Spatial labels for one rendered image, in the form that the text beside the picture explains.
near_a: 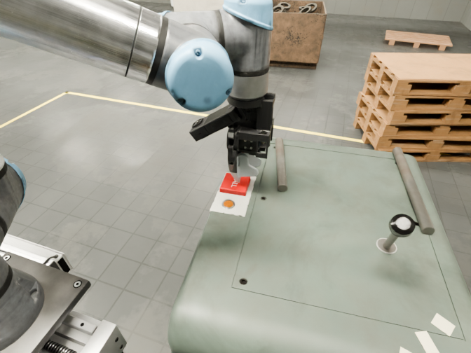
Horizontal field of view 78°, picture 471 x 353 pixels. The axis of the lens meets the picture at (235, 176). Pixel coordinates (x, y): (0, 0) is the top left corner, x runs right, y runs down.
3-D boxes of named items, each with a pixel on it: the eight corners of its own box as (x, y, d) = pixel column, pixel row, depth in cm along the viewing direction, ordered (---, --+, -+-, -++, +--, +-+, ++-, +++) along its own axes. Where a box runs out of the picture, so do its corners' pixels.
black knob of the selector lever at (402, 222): (380, 226, 45) (390, 204, 42) (402, 230, 44) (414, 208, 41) (383, 246, 42) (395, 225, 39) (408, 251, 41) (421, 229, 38)
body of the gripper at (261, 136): (266, 162, 56) (271, 105, 49) (223, 156, 58) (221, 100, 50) (272, 141, 62) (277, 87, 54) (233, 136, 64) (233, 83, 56)
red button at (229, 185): (226, 178, 71) (226, 171, 69) (250, 182, 70) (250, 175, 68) (219, 195, 66) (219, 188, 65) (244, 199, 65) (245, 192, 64)
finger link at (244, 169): (256, 193, 63) (258, 159, 57) (230, 189, 64) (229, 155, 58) (258, 184, 65) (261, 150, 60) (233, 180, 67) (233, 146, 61)
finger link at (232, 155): (235, 177, 60) (235, 141, 54) (228, 176, 60) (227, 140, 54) (240, 164, 63) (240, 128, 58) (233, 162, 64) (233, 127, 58)
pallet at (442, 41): (383, 44, 596) (385, 38, 589) (383, 35, 655) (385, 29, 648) (452, 51, 560) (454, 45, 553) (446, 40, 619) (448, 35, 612)
